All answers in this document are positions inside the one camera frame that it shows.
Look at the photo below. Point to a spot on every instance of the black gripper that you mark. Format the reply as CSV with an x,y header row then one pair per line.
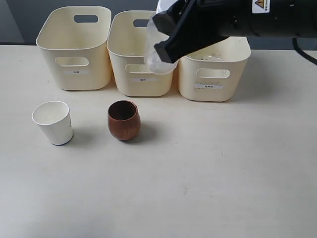
x,y
215,21

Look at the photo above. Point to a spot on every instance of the clear plastic bottle white cap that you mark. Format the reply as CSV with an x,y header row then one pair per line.
x,y
151,58

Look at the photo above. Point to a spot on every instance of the brown wooden cup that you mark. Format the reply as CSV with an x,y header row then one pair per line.
x,y
123,120

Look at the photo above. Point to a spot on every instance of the white paper cup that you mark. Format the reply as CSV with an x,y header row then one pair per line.
x,y
53,118

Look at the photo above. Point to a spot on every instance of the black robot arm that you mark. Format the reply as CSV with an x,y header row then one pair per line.
x,y
282,18

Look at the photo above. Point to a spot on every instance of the cream bin middle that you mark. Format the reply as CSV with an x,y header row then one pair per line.
x,y
126,47

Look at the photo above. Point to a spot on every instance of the cream bin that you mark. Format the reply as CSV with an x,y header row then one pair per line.
x,y
126,47
73,43
213,73

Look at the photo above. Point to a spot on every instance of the cream bin right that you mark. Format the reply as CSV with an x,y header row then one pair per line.
x,y
213,73

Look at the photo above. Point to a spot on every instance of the cream bin left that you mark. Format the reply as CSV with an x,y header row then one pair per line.
x,y
73,43

